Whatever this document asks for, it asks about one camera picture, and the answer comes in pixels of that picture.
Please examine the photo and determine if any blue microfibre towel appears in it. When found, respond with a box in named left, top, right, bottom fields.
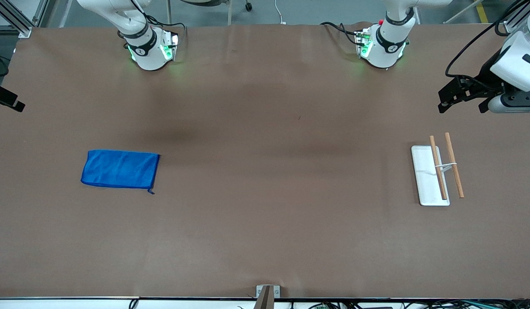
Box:
left=81, top=149, right=160, bottom=195

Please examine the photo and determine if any white rack with wooden bars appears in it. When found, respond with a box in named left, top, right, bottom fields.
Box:
left=411, top=132, right=465, bottom=206

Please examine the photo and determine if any office chair base with caster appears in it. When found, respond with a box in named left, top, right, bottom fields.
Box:
left=166, top=0, right=253, bottom=26

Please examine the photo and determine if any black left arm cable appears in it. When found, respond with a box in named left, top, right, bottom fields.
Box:
left=445, top=0, right=530, bottom=80

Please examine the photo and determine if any aluminium frame post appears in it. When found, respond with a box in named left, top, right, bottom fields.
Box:
left=0, top=0, right=33, bottom=38
left=503, top=0, right=530, bottom=34

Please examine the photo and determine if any black base cable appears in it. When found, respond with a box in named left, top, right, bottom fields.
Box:
left=320, top=21, right=361, bottom=45
left=143, top=13, right=188, bottom=34

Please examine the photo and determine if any white floor cable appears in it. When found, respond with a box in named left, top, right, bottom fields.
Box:
left=274, top=0, right=288, bottom=25

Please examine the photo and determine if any grey metal camera mount bracket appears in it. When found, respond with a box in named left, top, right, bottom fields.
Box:
left=256, top=285, right=281, bottom=309

